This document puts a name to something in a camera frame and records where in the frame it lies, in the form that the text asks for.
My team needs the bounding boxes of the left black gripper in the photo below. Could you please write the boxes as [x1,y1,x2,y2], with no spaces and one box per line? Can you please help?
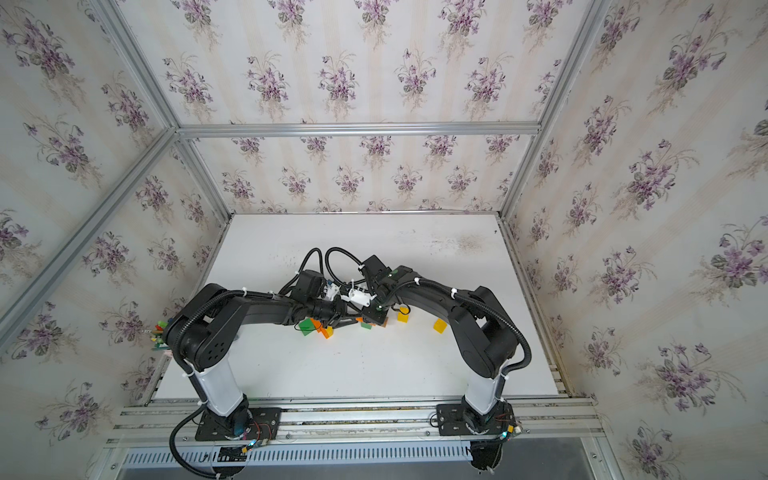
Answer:
[304,297,361,331]

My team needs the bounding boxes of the orange long lego brick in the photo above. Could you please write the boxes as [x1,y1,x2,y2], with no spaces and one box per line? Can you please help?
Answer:
[310,318,327,338]

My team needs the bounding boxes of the small green lego brick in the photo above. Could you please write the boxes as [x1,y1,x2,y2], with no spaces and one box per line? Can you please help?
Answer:
[297,318,317,336]

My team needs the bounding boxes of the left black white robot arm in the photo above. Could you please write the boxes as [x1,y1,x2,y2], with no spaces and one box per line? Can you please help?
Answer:
[162,247,370,479]

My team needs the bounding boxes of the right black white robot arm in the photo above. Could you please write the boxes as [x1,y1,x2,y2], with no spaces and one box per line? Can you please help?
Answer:
[319,247,532,472]

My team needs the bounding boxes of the yellow lego brick hidden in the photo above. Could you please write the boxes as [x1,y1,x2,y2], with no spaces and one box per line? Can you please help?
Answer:
[433,319,448,334]

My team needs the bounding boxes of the pink pen cup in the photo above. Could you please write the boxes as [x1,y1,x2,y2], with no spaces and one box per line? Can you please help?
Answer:
[150,320,169,350]

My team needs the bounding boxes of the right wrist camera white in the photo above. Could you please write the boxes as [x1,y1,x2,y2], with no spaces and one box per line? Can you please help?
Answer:
[341,288,376,307]

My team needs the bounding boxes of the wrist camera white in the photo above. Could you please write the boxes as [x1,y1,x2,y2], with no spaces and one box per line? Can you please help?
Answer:
[324,281,340,301]
[341,288,376,307]

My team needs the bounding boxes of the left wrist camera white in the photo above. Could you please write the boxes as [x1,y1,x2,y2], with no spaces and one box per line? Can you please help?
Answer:
[324,281,340,301]

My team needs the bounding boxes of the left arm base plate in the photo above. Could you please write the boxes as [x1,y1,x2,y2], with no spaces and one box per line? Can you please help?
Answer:
[195,408,283,442]

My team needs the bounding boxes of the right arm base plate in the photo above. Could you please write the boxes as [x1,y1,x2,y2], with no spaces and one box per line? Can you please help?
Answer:
[436,401,519,437]

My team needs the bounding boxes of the aluminium front rail frame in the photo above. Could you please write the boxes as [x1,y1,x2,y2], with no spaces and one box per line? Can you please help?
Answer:
[89,394,625,480]

